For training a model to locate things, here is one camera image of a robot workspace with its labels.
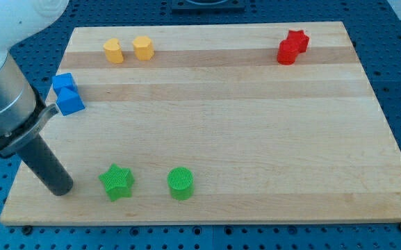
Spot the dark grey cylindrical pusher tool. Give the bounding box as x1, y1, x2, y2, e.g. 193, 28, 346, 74
17, 135, 74, 196

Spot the green star block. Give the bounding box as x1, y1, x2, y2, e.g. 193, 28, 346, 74
98, 163, 135, 202

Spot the blue triangular block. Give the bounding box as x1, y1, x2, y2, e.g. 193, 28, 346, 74
56, 87, 85, 116

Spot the yellow heart block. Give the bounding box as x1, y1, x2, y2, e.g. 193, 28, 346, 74
103, 38, 124, 64

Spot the red star block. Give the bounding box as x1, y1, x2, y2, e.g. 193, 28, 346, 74
287, 30, 309, 53

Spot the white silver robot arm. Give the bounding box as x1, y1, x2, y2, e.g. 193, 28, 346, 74
0, 0, 69, 137

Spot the light wooden board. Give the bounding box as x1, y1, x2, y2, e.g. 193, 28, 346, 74
0, 22, 401, 226

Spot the red rounded block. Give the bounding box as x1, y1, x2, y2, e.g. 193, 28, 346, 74
277, 40, 299, 65

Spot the silver metal tool clamp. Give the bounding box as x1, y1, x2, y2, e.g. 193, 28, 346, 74
0, 103, 59, 158

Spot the yellow hexagon block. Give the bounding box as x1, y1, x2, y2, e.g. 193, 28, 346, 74
132, 35, 154, 60

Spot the blue cube block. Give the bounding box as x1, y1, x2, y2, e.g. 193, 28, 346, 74
52, 73, 78, 95

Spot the green cylinder block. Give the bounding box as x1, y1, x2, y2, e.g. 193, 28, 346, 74
167, 167, 194, 201

